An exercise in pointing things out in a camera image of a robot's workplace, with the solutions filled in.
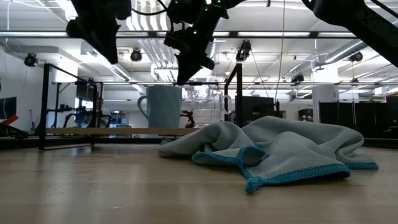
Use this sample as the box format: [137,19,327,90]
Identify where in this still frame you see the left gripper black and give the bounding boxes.
[65,0,133,65]

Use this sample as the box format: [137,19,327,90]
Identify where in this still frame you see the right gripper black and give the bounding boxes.
[164,16,216,86]

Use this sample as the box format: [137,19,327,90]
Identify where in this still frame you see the clear glass mug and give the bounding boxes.
[190,86,233,127]

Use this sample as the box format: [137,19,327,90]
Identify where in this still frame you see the black ceiling spotlight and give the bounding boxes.
[290,73,305,85]
[235,39,252,63]
[24,52,39,68]
[129,49,144,63]
[348,50,364,63]

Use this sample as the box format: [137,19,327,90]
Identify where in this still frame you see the blue ceramic mug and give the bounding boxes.
[137,85,183,129]

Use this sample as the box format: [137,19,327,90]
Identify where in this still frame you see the person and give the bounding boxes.
[92,97,110,128]

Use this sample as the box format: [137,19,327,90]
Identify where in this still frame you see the light blue microfibre cloth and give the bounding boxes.
[158,115,379,194]

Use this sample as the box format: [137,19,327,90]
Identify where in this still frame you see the red angled object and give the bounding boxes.
[0,114,20,129]

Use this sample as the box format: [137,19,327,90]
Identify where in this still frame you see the black partition cabinets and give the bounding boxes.
[318,95,398,140]

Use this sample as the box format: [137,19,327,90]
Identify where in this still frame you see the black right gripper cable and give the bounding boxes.
[130,0,170,17]

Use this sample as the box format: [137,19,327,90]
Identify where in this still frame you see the black frame wooden shelf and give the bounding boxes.
[38,63,244,151]

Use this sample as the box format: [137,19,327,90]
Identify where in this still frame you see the dark wall screen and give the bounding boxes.
[0,96,17,121]

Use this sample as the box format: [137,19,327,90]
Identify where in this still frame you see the grey ceiling duct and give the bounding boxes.
[313,39,370,68]

